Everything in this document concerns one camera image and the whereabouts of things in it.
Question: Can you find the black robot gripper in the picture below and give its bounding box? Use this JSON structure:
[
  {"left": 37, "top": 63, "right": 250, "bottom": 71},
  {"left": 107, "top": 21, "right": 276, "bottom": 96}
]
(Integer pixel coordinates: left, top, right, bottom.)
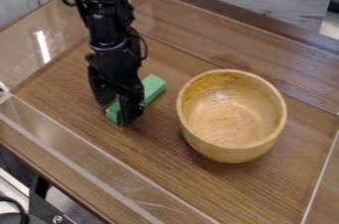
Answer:
[{"left": 84, "top": 36, "right": 147, "bottom": 126}]

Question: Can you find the green rectangular block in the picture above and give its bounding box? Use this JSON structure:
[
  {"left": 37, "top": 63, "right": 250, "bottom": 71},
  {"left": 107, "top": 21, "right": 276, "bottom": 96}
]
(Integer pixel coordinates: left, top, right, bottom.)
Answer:
[{"left": 104, "top": 74, "right": 167, "bottom": 125}]

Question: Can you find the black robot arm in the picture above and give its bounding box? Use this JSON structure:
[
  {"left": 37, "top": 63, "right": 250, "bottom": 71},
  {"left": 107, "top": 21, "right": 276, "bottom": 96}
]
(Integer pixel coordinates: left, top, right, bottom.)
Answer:
[{"left": 61, "top": 0, "right": 148, "bottom": 126}]

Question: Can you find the brown wooden bowl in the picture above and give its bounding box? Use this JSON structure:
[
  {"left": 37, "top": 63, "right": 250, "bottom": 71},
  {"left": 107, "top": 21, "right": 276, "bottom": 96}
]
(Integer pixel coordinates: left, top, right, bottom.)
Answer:
[{"left": 176, "top": 69, "right": 287, "bottom": 164}]

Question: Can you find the black metal table leg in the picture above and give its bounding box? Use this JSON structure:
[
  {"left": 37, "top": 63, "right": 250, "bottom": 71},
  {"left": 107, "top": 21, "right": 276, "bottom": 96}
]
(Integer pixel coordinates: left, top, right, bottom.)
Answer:
[{"left": 28, "top": 176, "right": 76, "bottom": 224}]

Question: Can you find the black cable under table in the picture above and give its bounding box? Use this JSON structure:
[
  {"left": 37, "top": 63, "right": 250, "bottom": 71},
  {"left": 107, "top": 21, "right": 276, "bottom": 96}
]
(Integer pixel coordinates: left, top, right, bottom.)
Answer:
[{"left": 0, "top": 194, "right": 31, "bottom": 224}]

